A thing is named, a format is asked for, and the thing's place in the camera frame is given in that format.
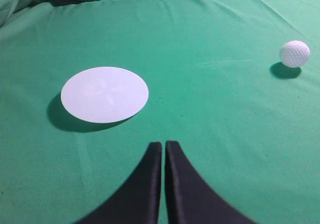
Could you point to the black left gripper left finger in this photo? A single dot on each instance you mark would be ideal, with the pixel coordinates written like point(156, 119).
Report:
point(137, 200)

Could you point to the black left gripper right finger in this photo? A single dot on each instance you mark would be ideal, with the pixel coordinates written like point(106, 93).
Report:
point(189, 199)

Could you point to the white dimpled golf ball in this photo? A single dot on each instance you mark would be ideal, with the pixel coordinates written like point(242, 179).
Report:
point(294, 54)

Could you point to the white round flat plate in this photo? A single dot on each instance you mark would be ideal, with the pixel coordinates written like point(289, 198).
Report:
point(104, 95)

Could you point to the green cloth table cover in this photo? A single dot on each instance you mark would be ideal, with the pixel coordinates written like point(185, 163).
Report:
point(249, 124)

